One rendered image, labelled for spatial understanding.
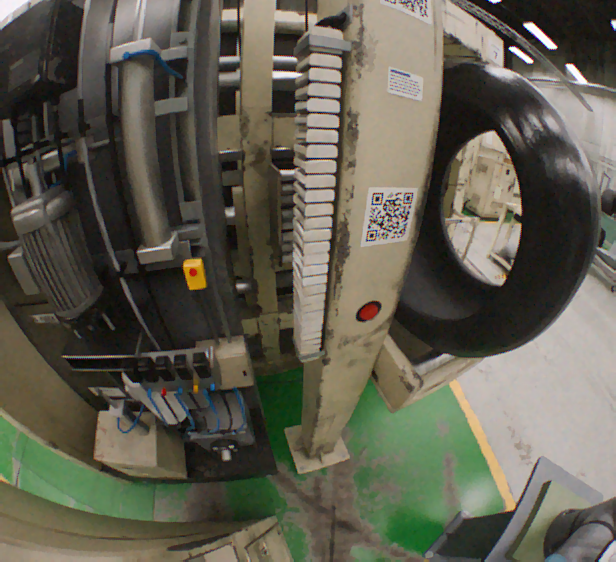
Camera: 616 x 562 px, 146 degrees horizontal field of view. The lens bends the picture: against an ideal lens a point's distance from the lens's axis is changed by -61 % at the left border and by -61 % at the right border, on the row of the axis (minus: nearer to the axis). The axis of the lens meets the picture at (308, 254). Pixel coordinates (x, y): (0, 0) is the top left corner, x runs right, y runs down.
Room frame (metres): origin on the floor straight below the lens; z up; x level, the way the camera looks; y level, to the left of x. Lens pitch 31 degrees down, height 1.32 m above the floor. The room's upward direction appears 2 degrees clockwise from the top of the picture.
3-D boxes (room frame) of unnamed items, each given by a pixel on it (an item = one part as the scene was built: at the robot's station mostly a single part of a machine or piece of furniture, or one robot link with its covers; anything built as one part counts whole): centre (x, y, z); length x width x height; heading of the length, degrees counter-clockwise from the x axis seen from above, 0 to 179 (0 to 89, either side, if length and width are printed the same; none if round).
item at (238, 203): (1.08, 0.34, 0.61); 0.33 x 0.06 x 0.86; 19
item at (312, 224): (0.27, -0.01, 1.19); 0.05 x 0.04 x 0.48; 19
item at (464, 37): (0.75, -0.34, 1.71); 0.61 x 0.25 x 0.15; 109
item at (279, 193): (0.72, 0.02, 1.05); 0.20 x 0.15 x 0.30; 109
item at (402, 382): (0.37, -0.15, 0.90); 0.40 x 0.03 x 0.10; 19
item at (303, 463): (0.33, -0.08, 0.02); 0.27 x 0.27 x 0.04; 19
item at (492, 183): (4.10, -3.79, 0.62); 0.91 x 0.58 x 1.25; 99
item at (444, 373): (0.30, -0.36, 0.84); 0.36 x 0.09 x 0.06; 109
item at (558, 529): (-0.41, -0.78, 0.69); 0.19 x 0.19 x 0.10
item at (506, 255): (2.04, -2.63, 0.40); 0.60 x 0.35 x 0.80; 9
